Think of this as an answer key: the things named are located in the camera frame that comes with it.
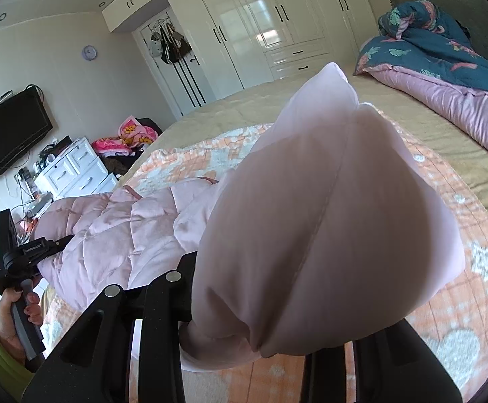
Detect pink quilted jacket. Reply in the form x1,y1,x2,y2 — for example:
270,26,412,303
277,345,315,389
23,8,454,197
34,63,465,372

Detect pink yellow clothes pile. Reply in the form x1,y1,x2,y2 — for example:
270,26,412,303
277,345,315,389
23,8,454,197
91,116,158,158

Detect white bedroom door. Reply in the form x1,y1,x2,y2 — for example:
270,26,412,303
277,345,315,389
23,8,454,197
134,7,217,118

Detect person left hand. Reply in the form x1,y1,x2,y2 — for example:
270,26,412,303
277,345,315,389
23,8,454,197
0,275,45,364

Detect white drawer chest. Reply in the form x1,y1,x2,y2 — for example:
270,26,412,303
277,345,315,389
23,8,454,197
34,137,117,200

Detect bags hanging on door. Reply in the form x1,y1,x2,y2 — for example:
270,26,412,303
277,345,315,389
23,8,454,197
148,21,192,65

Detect blue pink floral quilt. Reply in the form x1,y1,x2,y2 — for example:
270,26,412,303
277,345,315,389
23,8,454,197
354,0,488,151

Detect white glossy wardrobe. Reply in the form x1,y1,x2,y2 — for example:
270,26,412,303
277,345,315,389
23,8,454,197
102,0,378,96

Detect black wall television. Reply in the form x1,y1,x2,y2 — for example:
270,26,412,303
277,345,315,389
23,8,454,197
0,86,53,175

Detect round wall clock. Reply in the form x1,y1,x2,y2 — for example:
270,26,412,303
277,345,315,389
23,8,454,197
81,45,98,62

